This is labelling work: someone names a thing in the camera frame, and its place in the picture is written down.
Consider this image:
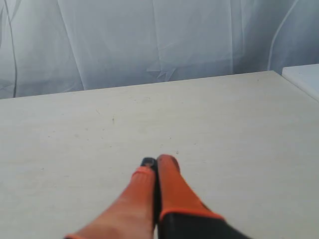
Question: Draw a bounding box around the white backdrop curtain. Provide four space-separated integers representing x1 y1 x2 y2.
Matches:
0 0 319 99

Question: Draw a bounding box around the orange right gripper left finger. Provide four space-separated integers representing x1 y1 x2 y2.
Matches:
65 157 157 239

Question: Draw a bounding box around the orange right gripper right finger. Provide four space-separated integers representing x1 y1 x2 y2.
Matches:
157 154 248 239

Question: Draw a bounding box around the white side table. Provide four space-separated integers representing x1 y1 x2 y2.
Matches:
282 64 319 102

